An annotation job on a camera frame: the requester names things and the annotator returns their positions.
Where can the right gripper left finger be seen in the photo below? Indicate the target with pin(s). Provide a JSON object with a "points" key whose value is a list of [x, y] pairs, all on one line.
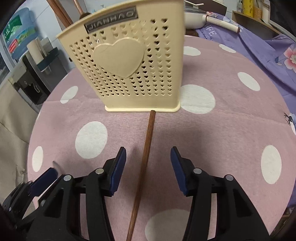
{"points": [[58, 214]]}

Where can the blue water jug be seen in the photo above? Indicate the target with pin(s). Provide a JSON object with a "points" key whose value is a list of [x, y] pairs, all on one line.
{"points": [[19, 32]]}

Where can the water dispenser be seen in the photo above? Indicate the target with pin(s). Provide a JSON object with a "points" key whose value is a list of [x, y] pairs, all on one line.
{"points": [[35, 85]]}

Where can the beige perforated utensil holder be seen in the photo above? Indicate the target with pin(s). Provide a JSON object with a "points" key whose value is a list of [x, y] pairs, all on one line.
{"points": [[131, 54]]}

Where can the beige cloth cover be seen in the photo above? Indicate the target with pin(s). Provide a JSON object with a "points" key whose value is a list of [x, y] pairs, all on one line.
{"points": [[17, 122]]}

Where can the brown wooden chopstick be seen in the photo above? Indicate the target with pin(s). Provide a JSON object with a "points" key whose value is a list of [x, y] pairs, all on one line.
{"points": [[60, 12], [80, 10]]}

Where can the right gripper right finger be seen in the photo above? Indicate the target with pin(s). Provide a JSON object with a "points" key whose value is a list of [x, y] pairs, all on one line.
{"points": [[237, 218]]}

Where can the white pan with lid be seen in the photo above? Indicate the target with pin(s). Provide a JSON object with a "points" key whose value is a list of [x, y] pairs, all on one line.
{"points": [[196, 19]]}

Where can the pink polka dot tablecloth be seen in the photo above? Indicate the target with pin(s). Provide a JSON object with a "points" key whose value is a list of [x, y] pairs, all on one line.
{"points": [[231, 121]]}

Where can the purple floral cloth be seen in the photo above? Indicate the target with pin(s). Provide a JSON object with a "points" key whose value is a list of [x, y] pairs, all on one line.
{"points": [[275, 57]]}

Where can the yellow wrap roll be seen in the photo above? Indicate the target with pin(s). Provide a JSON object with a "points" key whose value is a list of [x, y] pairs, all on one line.
{"points": [[248, 7]]}

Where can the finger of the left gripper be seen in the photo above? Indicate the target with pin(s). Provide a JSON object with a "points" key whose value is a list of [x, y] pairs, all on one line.
{"points": [[43, 182]]}

